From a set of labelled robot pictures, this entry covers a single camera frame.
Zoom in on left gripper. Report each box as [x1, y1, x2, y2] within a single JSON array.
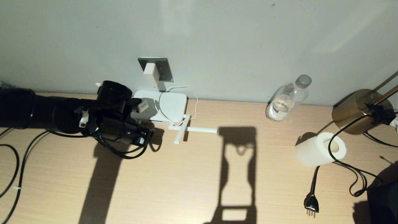
[[116, 97, 150, 128]]

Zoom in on white router with antennas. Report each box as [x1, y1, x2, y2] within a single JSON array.
[[131, 90, 218, 145]]

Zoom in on white power adapter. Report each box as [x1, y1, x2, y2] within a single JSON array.
[[143, 63, 161, 91]]

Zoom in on clear plastic water bottle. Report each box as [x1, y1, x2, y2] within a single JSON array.
[[266, 74, 312, 122]]

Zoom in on white toilet paper roll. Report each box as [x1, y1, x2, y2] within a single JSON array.
[[295, 132, 347, 168]]

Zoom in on brass lamp base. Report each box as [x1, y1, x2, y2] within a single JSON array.
[[331, 89, 395, 135]]

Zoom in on brass lamp pole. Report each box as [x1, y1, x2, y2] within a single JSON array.
[[369, 71, 398, 105]]

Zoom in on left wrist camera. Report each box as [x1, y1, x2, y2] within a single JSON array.
[[101, 116, 153, 147]]

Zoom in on metal wall socket plate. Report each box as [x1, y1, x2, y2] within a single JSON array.
[[138, 58, 174, 82]]

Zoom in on thin white cable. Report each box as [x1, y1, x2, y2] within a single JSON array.
[[158, 85, 199, 122]]

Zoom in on black cable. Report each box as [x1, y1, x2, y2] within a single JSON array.
[[0, 128, 50, 224], [47, 129, 149, 160]]

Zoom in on black power cord with plug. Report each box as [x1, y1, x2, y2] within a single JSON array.
[[303, 113, 383, 218]]

